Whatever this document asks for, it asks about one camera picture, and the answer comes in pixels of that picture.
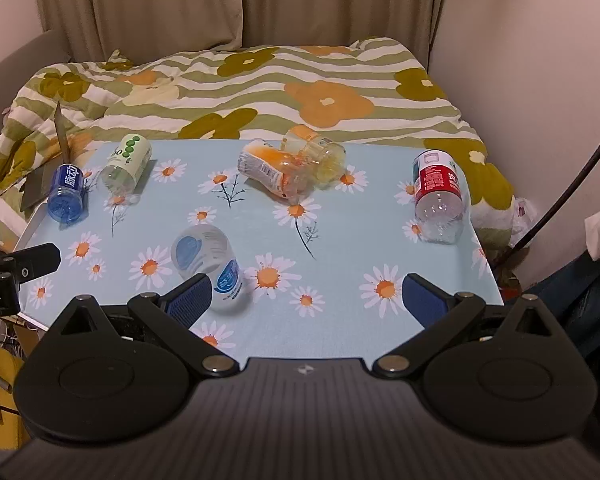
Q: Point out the green dotted label plastic bottle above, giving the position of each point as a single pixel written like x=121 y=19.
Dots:
x=126 y=162

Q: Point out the red label plastic bottle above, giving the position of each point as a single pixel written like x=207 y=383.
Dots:
x=437 y=195

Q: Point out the white plastic bag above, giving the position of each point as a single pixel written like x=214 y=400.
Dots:
x=524 y=215

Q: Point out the white blue label plastic bottle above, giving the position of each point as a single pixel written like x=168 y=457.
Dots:
x=210 y=260

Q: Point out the light blue daisy tablecloth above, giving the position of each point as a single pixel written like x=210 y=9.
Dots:
x=355 y=240

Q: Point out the beige curtain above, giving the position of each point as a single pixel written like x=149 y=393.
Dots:
x=340 y=0
x=140 y=5

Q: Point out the clear orange cap plastic bottle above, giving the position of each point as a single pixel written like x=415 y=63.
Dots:
x=322 y=157

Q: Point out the dark grey laptop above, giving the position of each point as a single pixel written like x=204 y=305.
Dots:
x=40 y=182

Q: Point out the orange label plastic bottle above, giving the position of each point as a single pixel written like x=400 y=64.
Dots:
x=270 y=170

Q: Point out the grey upholstered headboard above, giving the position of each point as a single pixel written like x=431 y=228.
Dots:
x=15 y=65

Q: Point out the yellow cloth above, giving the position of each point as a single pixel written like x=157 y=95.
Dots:
x=0 y=395

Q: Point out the green striped floral blanket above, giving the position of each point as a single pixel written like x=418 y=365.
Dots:
x=280 y=80

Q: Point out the person's dark jeans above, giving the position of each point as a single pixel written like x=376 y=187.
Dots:
x=585 y=300

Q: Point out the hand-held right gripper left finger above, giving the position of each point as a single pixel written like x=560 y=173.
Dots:
x=192 y=300

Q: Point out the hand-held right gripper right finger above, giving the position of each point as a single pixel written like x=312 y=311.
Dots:
x=422 y=299

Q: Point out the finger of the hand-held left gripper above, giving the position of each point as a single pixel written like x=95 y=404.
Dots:
x=35 y=260

